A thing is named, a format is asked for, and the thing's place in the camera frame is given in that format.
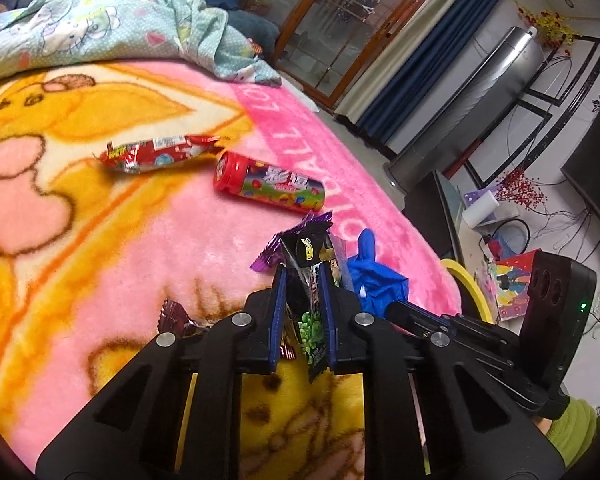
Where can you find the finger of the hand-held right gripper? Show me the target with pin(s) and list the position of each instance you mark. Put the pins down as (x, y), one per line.
(460, 334)
(415, 311)

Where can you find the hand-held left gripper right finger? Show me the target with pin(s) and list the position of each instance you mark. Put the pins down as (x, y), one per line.
(328, 320)

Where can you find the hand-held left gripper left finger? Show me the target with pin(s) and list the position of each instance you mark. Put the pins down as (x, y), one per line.
(278, 320)

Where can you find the yellow-rimmed trash bin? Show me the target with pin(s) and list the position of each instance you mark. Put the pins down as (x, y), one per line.
(472, 285)

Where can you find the blue rubber glove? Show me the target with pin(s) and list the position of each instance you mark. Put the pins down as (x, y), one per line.
(375, 280)

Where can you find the purple snack packet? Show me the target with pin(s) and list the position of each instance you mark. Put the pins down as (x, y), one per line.
(305, 250)

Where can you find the dark red candy wrapper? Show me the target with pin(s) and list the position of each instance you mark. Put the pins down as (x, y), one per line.
(177, 317)

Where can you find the red-capped candy tube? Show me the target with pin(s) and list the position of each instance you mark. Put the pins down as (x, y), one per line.
(275, 185)

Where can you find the red snack packet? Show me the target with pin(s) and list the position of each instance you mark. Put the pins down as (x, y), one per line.
(155, 152)

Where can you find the person's right forearm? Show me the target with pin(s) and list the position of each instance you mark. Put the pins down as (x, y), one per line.
(572, 427)

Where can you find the colourful canvas painting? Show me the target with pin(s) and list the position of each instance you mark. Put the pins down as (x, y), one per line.
(507, 285)

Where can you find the black round hoop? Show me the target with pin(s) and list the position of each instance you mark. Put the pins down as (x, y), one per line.
(526, 232)

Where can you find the white paper roll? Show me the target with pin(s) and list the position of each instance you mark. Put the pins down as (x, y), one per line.
(480, 210)

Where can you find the red berry branches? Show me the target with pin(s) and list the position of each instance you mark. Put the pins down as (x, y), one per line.
(522, 190)

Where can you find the black television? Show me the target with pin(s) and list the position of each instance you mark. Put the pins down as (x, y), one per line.
(597, 185)

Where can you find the pink printed blanket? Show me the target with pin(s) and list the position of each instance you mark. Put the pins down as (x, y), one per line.
(180, 220)

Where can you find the silver tower air conditioner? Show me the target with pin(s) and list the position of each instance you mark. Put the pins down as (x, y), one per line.
(470, 110)

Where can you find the beige curtain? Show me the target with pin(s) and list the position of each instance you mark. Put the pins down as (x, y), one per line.
(355, 100)

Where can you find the blue curtain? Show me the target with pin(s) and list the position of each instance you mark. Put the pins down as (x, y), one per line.
(430, 60)

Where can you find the yellow artificial flowers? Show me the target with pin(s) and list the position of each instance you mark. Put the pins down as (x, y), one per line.
(550, 22)

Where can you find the wooden sliding glass door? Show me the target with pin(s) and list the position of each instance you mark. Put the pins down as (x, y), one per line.
(330, 25)

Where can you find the light blue cartoon quilt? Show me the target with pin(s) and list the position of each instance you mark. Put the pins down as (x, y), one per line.
(80, 25)

